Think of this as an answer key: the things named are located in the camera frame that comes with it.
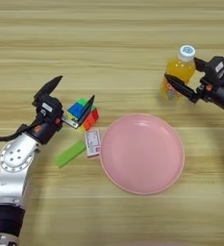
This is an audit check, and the pink round plate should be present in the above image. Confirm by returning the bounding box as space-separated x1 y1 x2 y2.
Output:
99 112 186 196

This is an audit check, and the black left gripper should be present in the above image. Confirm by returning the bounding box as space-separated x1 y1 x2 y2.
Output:
26 75 96 146

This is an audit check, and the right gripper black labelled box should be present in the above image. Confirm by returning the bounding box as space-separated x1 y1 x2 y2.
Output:
203 56 224 85

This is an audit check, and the pink white card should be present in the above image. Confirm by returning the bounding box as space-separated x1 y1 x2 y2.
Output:
85 128 102 159

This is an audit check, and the green rectangular block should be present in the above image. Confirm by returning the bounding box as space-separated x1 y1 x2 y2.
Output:
55 139 87 169

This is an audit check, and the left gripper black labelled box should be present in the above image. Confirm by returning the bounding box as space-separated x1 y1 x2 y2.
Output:
32 95 64 124

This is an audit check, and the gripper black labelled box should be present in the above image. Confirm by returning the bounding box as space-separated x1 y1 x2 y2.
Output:
203 56 224 85
32 95 64 124

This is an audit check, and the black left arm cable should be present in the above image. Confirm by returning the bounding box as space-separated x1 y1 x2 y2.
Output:
0 118 42 144

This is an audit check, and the multicolour puzzle cube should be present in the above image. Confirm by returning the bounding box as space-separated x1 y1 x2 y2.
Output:
65 97 100 133

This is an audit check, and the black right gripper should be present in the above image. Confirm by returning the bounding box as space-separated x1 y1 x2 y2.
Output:
163 57 224 111

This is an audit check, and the orange juice bottle white cap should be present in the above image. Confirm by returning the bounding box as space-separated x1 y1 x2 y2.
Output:
160 44 197 101

